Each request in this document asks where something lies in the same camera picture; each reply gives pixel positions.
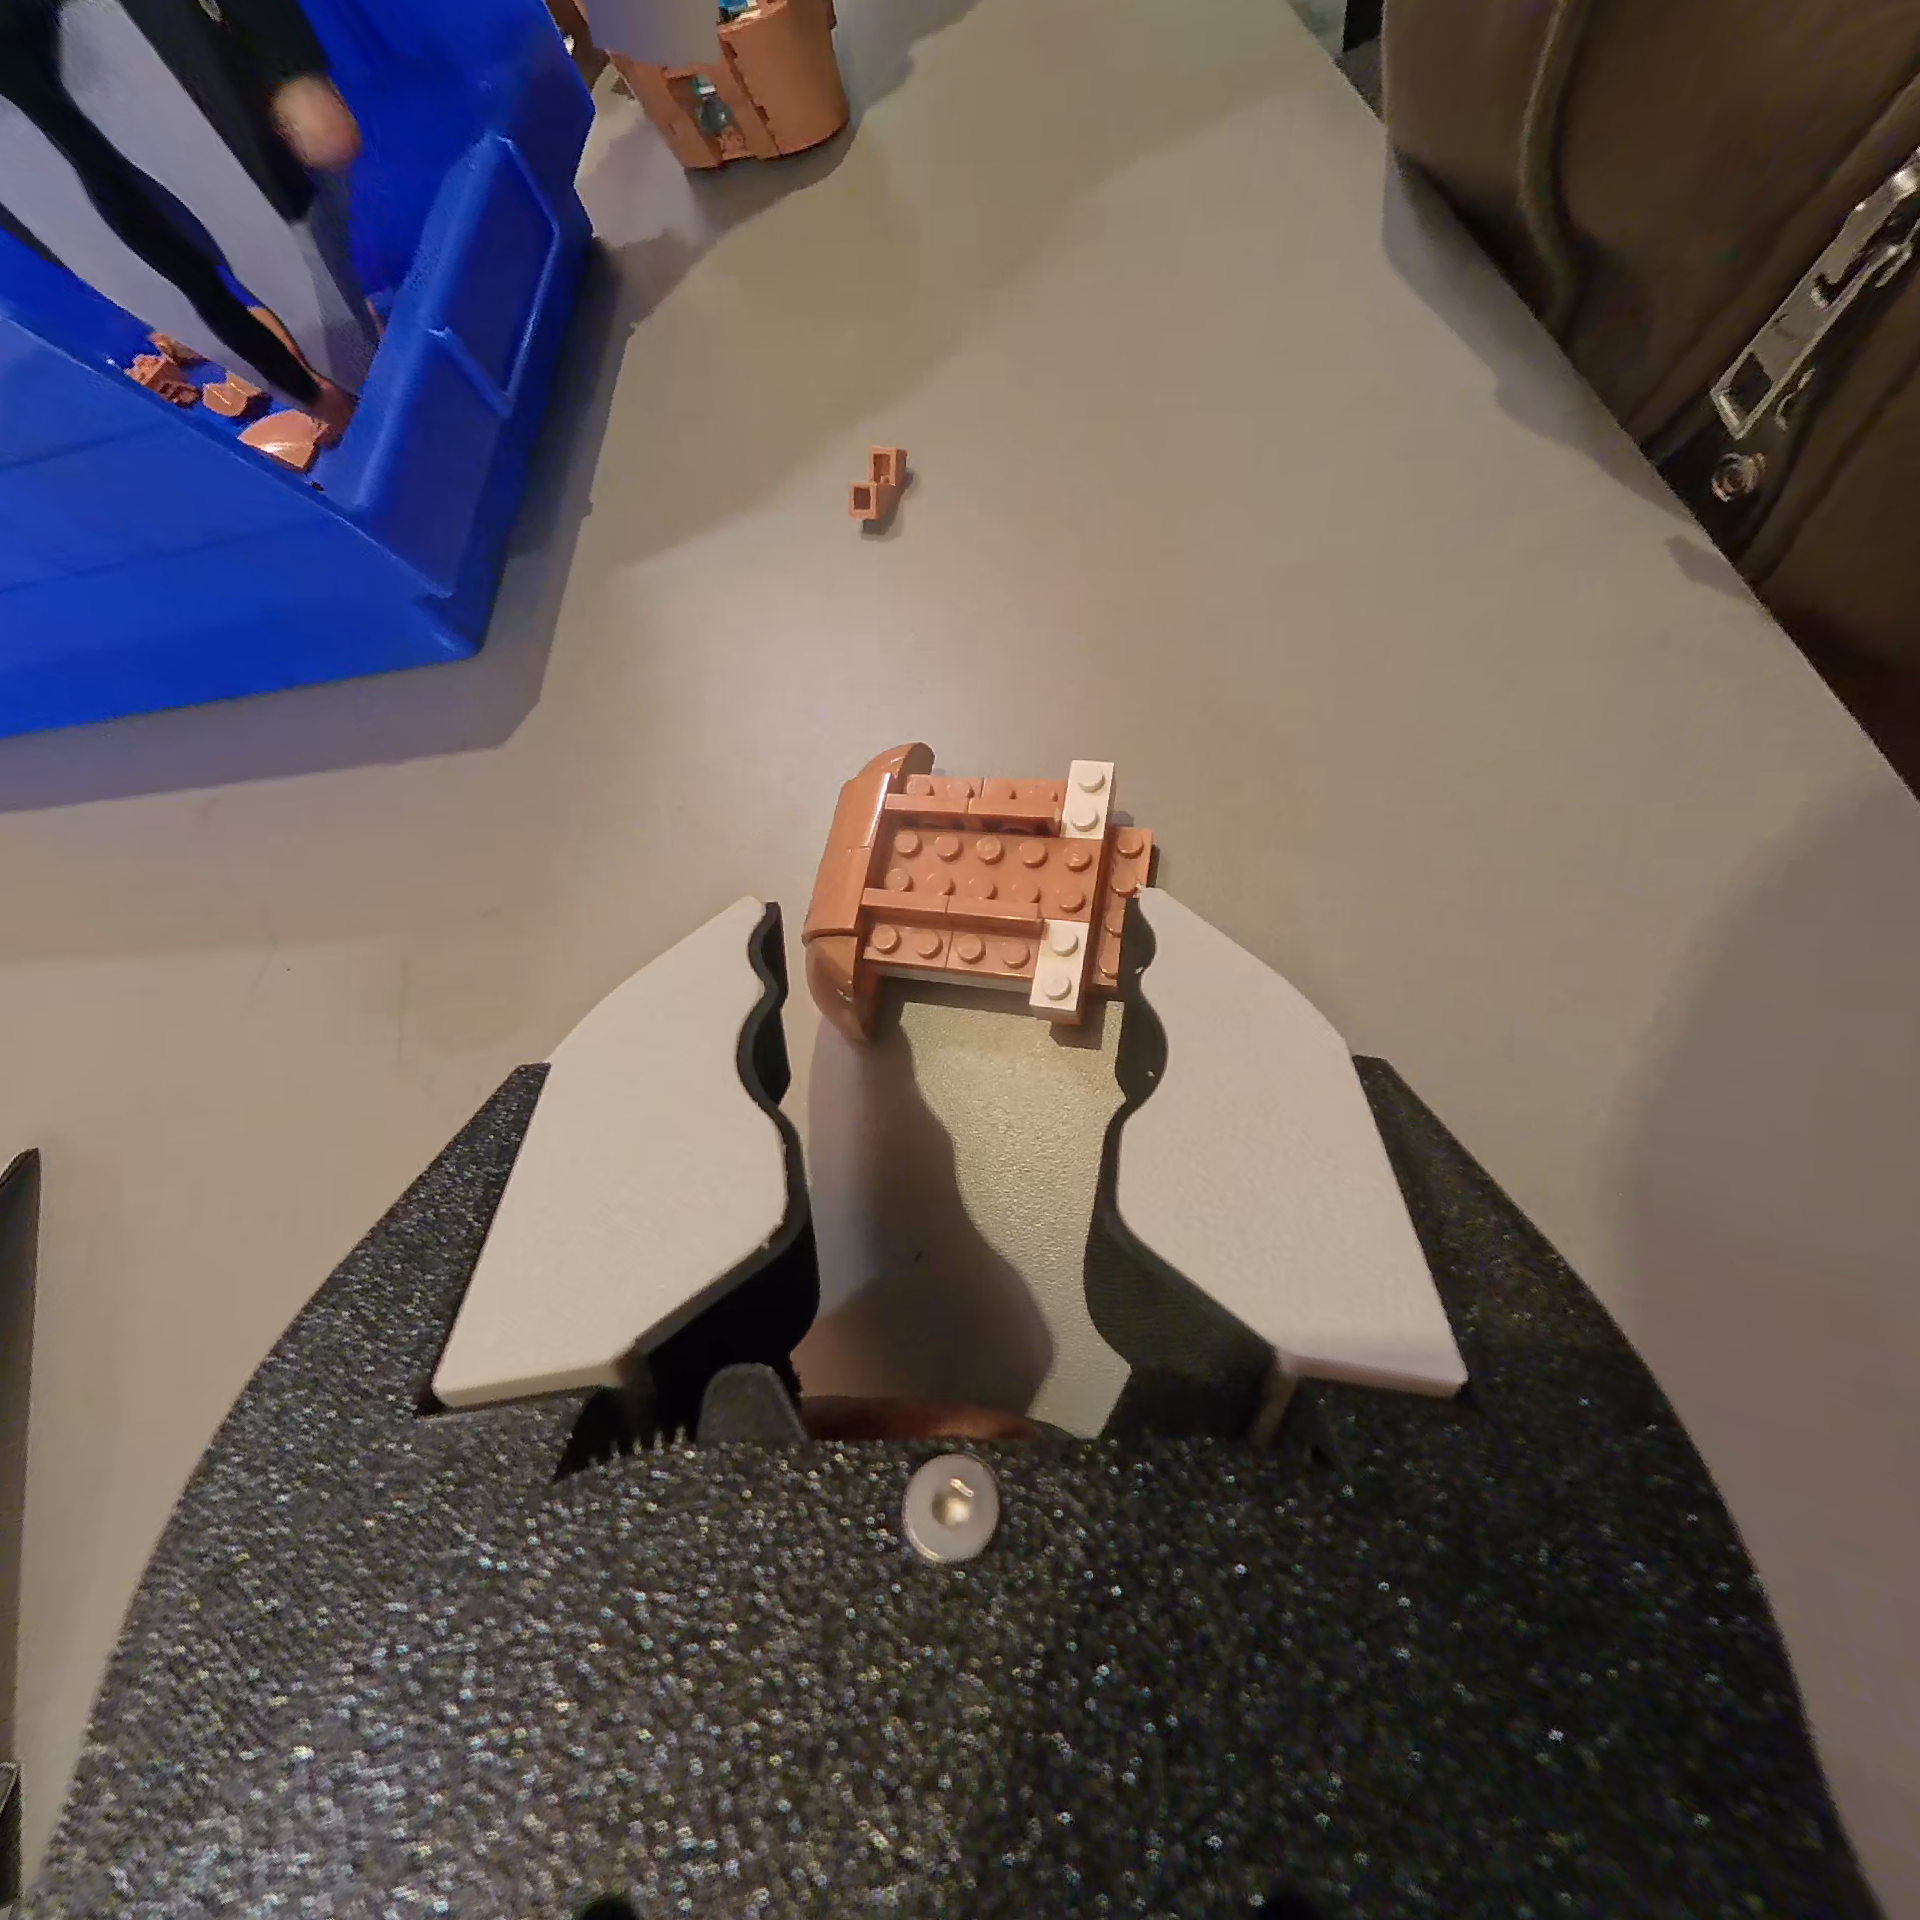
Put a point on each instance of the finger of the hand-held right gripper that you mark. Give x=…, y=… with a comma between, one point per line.
x=69, y=210
x=241, y=254

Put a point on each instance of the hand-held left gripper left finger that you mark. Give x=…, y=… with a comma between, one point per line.
x=630, y=1184

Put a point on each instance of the brown lego assembly white plates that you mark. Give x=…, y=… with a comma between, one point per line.
x=990, y=878

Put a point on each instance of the pile of brown lego pieces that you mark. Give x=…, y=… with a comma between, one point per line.
x=285, y=439

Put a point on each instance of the brown barrel lego model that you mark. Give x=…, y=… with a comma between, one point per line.
x=764, y=90

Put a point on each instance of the olive green jacket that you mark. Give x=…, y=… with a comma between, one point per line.
x=1650, y=195

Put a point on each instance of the blue plastic bin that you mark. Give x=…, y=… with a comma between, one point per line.
x=180, y=600

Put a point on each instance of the person's right hand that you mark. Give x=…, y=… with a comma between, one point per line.
x=318, y=120

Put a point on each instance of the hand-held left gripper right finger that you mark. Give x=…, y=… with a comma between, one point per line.
x=1274, y=1170

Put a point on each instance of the small brown lego bracket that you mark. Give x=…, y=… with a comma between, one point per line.
x=879, y=494

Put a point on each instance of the black flat object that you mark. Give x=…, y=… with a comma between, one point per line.
x=14, y=1394

